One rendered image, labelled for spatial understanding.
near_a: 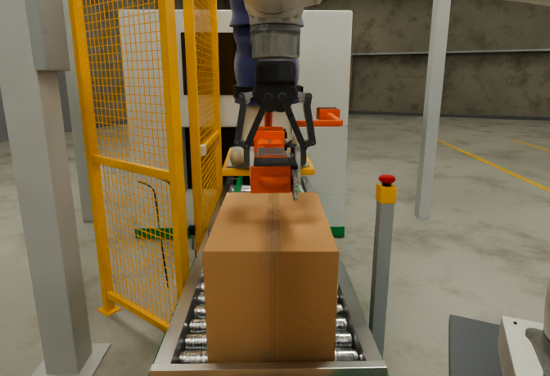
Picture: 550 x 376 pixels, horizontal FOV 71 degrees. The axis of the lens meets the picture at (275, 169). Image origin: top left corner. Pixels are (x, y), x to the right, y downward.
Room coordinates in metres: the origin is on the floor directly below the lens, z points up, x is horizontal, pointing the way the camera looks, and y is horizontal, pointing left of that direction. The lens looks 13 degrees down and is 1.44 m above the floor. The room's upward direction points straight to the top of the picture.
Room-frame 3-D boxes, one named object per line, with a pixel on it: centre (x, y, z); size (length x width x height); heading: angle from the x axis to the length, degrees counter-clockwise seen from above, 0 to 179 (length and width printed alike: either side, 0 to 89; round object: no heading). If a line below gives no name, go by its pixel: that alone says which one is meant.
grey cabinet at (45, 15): (1.71, 0.95, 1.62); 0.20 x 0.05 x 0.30; 1
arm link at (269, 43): (0.73, 0.00, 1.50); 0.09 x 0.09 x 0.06
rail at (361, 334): (2.16, -0.28, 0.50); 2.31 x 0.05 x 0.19; 1
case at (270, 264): (1.34, 0.01, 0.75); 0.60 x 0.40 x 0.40; 0
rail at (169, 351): (2.15, 0.37, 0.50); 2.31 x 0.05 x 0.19; 1
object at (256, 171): (0.72, 0.01, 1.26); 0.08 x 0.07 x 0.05; 2
